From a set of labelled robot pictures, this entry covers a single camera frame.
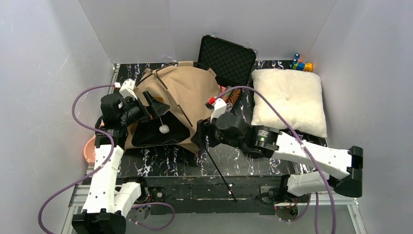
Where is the black poker chip case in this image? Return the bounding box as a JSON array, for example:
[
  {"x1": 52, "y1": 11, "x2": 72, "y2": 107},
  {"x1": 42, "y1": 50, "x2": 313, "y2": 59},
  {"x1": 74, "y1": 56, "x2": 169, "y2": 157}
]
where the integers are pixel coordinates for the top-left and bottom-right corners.
[{"x1": 195, "y1": 35, "x2": 257, "y2": 87}]

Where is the colourful toy train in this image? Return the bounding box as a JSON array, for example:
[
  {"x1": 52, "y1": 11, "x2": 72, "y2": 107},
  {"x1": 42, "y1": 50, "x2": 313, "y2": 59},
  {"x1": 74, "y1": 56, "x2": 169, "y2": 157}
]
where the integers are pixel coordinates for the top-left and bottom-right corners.
[{"x1": 290, "y1": 53, "x2": 314, "y2": 72}]

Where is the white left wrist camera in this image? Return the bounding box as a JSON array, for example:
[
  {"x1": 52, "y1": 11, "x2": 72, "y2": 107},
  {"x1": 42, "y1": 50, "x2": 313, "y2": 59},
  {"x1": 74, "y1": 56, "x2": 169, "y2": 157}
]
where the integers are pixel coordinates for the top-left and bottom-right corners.
[{"x1": 119, "y1": 78, "x2": 137, "y2": 100}]

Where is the white fluffy cushion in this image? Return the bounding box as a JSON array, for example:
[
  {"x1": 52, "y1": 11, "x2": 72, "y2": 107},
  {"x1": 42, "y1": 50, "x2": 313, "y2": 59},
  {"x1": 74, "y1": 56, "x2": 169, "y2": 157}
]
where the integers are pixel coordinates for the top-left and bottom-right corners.
[{"x1": 251, "y1": 69, "x2": 327, "y2": 138}]

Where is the tan fabric pet tent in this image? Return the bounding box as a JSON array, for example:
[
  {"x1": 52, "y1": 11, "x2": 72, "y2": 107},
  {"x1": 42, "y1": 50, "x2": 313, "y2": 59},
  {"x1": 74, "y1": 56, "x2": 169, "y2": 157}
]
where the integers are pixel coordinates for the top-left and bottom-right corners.
[{"x1": 125, "y1": 61, "x2": 221, "y2": 153}]

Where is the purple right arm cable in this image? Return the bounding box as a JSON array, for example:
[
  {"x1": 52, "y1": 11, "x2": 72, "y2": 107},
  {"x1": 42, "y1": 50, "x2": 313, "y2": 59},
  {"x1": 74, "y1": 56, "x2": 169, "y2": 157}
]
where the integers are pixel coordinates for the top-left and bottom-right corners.
[{"x1": 208, "y1": 85, "x2": 338, "y2": 234}]

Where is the pink double bowl holder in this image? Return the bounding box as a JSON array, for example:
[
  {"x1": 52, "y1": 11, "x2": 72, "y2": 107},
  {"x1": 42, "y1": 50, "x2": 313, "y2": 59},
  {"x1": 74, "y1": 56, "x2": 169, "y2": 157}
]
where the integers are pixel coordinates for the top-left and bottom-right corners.
[{"x1": 83, "y1": 136, "x2": 95, "y2": 166}]

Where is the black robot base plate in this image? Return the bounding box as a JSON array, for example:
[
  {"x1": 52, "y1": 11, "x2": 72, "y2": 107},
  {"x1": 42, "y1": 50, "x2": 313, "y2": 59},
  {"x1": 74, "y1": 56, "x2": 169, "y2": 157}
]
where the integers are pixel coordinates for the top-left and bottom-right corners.
[{"x1": 113, "y1": 175, "x2": 291, "y2": 215}]

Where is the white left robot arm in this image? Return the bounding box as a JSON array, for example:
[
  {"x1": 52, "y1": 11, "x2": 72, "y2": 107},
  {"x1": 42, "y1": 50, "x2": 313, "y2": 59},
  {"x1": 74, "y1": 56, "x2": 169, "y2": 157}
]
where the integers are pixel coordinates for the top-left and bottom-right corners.
[{"x1": 72, "y1": 91, "x2": 169, "y2": 234}]

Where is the white pompom toy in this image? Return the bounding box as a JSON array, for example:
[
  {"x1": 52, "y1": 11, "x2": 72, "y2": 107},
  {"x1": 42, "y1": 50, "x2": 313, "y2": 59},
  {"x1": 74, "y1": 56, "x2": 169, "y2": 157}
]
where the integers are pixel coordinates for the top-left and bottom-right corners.
[{"x1": 159, "y1": 124, "x2": 170, "y2": 134}]

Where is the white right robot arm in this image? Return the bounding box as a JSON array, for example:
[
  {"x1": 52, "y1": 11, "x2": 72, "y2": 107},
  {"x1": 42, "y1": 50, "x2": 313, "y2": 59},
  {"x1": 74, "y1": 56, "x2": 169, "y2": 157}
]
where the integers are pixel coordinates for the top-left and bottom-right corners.
[{"x1": 191, "y1": 113, "x2": 364, "y2": 198}]

